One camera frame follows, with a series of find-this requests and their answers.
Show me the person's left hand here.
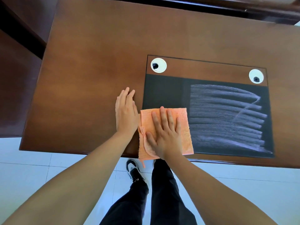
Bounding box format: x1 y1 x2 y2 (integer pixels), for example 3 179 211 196
115 87 140 137

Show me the person's right hand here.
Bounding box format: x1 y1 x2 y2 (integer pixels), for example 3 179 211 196
145 106 184 161

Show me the orange cleaning cloth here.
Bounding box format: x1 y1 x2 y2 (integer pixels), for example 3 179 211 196
137 108 195 169

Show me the person's left forearm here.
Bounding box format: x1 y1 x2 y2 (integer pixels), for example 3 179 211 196
0 130 139 225

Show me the person's right forearm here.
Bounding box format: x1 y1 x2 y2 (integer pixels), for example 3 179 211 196
162 155 280 225

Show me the black and white shoe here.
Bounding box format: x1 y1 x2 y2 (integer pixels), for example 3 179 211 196
126 159 147 185

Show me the black desk mat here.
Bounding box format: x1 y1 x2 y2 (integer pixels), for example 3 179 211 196
142 74 275 159

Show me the person's right leg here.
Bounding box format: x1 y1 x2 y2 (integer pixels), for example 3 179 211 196
150 159 199 225

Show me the person's leg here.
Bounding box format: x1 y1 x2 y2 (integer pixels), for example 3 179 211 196
99 179 149 225
150 159 199 225

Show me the person's left leg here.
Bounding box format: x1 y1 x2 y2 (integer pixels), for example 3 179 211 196
99 179 149 225

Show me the dark wooden side cabinet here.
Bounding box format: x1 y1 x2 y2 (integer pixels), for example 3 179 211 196
0 0 59 138

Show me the white round cable grommet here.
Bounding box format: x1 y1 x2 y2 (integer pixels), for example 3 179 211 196
249 69 264 85
150 58 167 74

